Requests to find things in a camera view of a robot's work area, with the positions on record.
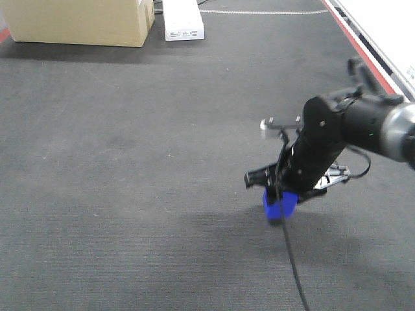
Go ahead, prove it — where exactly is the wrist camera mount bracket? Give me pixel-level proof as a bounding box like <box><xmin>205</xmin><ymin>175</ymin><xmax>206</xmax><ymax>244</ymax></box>
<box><xmin>259</xmin><ymin>117</ymin><xmax>302</xmax><ymax>139</ymax></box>

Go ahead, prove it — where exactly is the brown cardboard box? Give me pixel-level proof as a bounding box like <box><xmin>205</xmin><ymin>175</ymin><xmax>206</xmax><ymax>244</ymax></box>
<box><xmin>1</xmin><ymin>1</ymin><xmax>155</xmax><ymax>47</ymax></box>

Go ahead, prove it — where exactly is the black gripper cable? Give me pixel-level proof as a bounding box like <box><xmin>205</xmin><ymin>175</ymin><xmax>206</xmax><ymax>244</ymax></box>
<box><xmin>274</xmin><ymin>129</ymin><xmax>311</xmax><ymax>311</ymax></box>

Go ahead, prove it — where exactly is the blue plastic block part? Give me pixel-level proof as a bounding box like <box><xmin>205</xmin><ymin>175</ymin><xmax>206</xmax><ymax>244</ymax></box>
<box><xmin>263</xmin><ymin>189</ymin><xmax>299</xmax><ymax>222</ymax></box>

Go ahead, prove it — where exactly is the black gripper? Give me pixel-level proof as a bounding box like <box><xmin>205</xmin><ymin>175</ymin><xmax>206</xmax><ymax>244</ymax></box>
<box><xmin>244</xmin><ymin>97</ymin><xmax>346</xmax><ymax>203</ymax></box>

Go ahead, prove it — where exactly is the white conveyor side rail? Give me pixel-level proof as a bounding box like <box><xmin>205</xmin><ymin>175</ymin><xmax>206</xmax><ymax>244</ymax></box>
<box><xmin>323</xmin><ymin>1</ymin><xmax>414</xmax><ymax>102</ymax></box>

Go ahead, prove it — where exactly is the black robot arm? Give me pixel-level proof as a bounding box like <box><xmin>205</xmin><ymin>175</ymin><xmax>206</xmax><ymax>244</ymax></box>
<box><xmin>244</xmin><ymin>58</ymin><xmax>414</xmax><ymax>202</ymax></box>

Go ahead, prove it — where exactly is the white long carton box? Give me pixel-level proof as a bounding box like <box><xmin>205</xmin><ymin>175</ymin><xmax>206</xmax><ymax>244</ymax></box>
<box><xmin>163</xmin><ymin>0</ymin><xmax>205</xmax><ymax>41</ymax></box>

